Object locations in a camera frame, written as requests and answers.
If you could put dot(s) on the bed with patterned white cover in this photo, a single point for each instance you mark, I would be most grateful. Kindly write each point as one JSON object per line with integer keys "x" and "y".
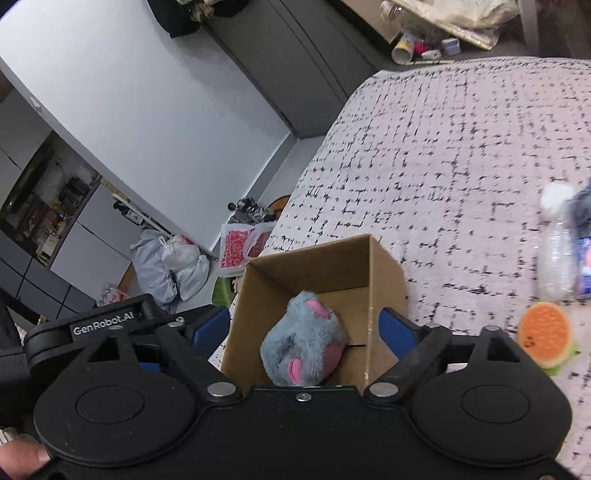
{"x": 438, "y": 184}

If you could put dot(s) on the small grey plastic bag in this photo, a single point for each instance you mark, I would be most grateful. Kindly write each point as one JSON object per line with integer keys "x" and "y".
{"x": 194, "y": 277}

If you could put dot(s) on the black bag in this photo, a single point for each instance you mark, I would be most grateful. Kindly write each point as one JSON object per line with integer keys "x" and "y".
{"x": 180, "y": 18}

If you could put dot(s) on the paper cup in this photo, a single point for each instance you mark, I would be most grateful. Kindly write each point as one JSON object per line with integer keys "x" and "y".
{"x": 404, "y": 48}

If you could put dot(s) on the dark wardrobe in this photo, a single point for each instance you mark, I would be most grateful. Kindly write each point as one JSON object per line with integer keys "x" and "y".
{"x": 286, "y": 60}

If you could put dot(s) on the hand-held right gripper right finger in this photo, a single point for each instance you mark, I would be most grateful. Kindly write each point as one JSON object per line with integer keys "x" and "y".
{"x": 393, "y": 332}

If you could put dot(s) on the grey sneaker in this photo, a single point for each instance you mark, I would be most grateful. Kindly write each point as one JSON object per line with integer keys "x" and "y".
{"x": 261, "y": 216}
{"x": 244, "y": 205}

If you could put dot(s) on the green leaf rug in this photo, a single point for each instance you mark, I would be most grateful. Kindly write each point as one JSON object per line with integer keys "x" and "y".
{"x": 224, "y": 290}

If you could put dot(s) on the grey plush mouse toy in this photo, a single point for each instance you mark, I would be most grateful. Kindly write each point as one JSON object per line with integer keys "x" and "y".
{"x": 300, "y": 337}

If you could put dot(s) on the pile of white garbage bags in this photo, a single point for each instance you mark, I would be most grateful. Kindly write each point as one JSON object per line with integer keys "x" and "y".
{"x": 147, "y": 272}

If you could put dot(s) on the orange round rug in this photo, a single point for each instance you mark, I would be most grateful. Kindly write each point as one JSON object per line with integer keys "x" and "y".
{"x": 279, "y": 204}

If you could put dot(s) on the grey cabinet with open shelf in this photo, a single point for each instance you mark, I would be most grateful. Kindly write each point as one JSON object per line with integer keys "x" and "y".
{"x": 92, "y": 221}

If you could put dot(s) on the white soft bundle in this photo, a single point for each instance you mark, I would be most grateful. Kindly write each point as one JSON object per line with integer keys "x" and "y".
{"x": 556, "y": 198}

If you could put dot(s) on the orange burger plush toy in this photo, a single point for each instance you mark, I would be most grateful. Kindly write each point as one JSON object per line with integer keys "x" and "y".
{"x": 545, "y": 330}

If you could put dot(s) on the small pink toy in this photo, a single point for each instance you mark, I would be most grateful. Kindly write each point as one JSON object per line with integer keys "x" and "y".
{"x": 420, "y": 47}

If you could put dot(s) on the dark grey cloth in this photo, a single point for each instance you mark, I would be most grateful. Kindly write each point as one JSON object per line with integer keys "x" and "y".
{"x": 582, "y": 205}

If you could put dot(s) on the white plastic bag by bedside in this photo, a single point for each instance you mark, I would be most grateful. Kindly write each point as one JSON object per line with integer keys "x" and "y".
{"x": 475, "y": 18}

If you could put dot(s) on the small lidded container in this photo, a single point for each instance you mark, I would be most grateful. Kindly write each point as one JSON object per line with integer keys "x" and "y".
{"x": 450, "y": 46}

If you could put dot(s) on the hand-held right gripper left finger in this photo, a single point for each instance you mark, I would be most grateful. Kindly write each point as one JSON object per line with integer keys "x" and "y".
{"x": 211, "y": 325}

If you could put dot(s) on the person's left hand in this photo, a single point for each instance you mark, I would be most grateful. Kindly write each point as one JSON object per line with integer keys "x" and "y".
{"x": 21, "y": 457}

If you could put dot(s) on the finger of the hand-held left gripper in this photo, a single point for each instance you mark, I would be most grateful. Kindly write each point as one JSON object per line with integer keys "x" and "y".
{"x": 147, "y": 368}

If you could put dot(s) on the glass jar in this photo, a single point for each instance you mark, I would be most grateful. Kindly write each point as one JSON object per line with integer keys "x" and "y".
{"x": 397, "y": 11}

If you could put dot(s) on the white tied plastic bag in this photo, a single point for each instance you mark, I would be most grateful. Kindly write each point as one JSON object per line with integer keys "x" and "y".
{"x": 178, "y": 251}

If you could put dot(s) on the small clear plastic bag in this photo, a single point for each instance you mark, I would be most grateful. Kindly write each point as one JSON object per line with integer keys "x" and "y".
{"x": 108, "y": 295}

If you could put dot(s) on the cardboard box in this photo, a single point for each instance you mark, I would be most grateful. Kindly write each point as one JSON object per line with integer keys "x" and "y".
{"x": 323, "y": 267}

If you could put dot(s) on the red printed plastic bag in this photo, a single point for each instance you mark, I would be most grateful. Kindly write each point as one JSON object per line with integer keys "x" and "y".
{"x": 235, "y": 249}

